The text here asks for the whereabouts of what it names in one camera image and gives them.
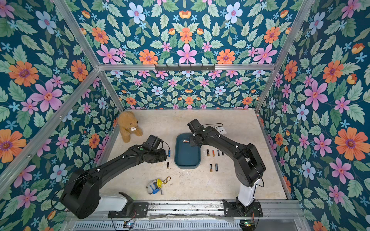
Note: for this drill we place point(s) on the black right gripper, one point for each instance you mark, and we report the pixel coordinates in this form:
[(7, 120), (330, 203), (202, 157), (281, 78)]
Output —
[(195, 138)]

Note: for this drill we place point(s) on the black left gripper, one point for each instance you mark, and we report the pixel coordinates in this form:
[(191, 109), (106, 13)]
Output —
[(163, 156)]

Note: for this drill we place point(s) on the teal plastic storage box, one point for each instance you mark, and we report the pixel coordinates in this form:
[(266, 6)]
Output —
[(186, 156)]

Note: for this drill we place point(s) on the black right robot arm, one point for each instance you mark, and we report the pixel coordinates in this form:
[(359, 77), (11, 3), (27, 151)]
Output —
[(248, 164)]

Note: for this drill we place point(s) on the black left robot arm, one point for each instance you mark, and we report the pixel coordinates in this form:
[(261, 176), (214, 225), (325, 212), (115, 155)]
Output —
[(82, 196)]

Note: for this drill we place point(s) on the white plush toy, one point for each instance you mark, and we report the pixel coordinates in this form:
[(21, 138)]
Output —
[(221, 130)]

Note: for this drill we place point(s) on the brown teddy bear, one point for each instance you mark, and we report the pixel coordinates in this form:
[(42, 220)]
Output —
[(128, 124)]

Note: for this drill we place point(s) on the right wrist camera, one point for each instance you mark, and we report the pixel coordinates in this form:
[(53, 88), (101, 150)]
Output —
[(195, 126)]

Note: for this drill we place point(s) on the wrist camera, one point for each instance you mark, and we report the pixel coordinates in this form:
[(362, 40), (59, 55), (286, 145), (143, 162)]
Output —
[(152, 143), (195, 126)]

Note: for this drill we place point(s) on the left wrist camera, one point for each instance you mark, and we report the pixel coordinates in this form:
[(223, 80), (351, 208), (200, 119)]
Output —
[(152, 143)]

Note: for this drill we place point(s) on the keychain toy with yellow cap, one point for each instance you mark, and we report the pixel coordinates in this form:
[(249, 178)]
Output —
[(156, 186)]

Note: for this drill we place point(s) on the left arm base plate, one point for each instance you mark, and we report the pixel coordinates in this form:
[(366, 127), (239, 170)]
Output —
[(136, 210)]

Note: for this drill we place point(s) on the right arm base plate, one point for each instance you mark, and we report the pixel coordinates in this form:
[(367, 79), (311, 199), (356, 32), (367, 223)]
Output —
[(237, 209)]

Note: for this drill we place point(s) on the black hook rail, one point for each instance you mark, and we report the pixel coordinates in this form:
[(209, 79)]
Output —
[(183, 67)]

